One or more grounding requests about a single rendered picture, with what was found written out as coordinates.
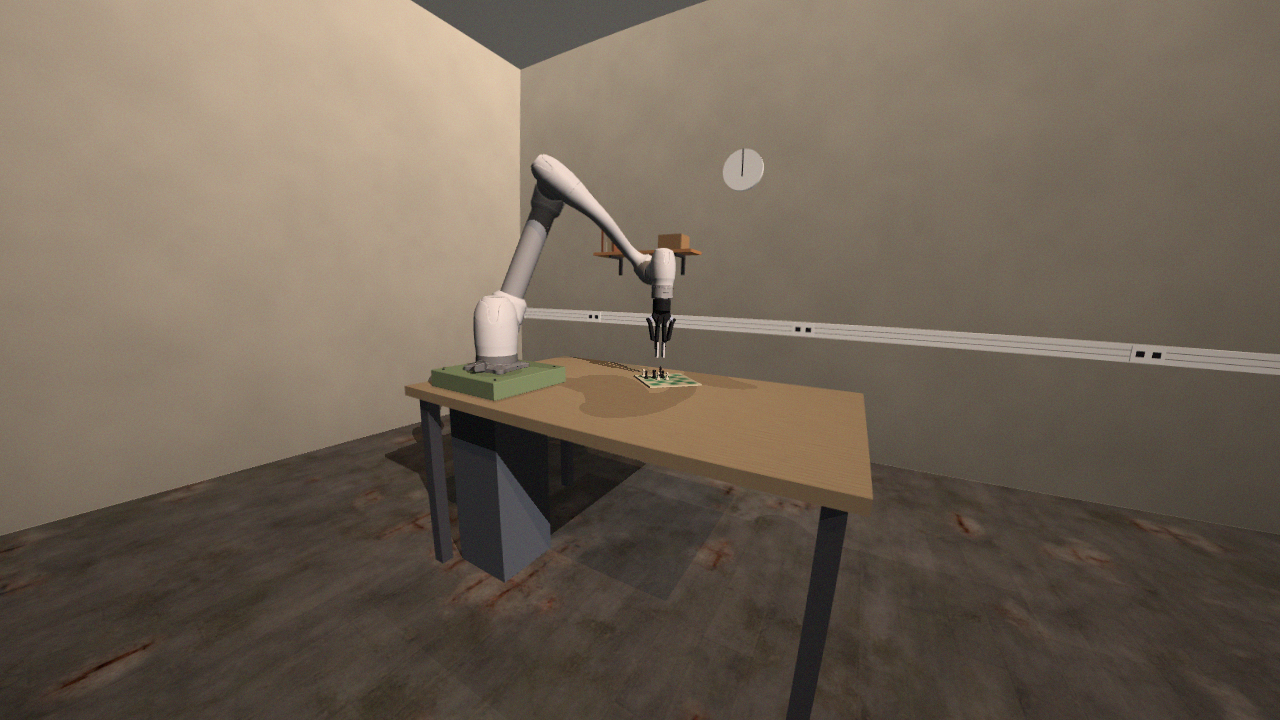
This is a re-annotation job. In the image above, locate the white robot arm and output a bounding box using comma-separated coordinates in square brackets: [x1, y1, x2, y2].
[465, 154, 676, 374]

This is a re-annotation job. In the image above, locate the green and cream chessboard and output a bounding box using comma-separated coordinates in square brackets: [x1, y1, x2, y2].
[634, 373, 701, 388]

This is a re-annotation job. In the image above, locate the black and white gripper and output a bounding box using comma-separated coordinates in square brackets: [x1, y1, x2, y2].
[646, 299, 676, 357]

